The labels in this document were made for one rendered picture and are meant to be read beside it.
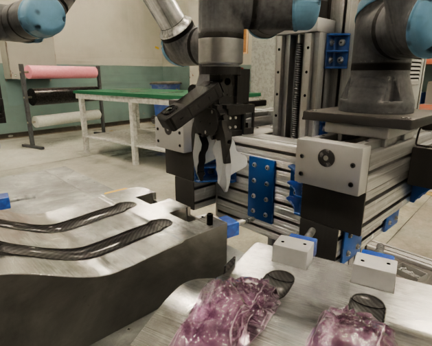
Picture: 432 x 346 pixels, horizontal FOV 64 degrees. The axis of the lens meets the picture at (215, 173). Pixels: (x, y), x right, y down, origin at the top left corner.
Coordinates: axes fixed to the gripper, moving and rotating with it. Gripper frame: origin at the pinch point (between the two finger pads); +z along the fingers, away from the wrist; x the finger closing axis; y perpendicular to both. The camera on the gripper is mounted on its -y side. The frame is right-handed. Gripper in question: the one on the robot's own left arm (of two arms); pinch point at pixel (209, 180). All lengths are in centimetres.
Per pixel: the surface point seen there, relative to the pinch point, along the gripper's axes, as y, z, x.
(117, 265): -21.3, 4.6, -11.3
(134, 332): -20.8, 12.9, -14.3
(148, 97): 130, 7, 321
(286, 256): -0.1, 5.9, -19.9
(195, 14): 361, -134, 598
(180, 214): -6.3, 4.9, -0.6
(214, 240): -5.7, 6.0, -10.2
